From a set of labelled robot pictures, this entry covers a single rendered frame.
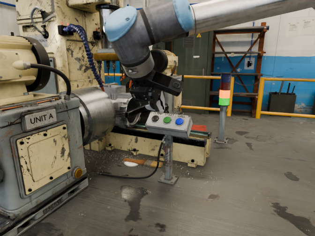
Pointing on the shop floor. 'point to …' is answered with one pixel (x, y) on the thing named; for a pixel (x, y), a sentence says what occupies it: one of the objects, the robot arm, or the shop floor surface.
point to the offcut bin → (281, 101)
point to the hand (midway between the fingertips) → (163, 110)
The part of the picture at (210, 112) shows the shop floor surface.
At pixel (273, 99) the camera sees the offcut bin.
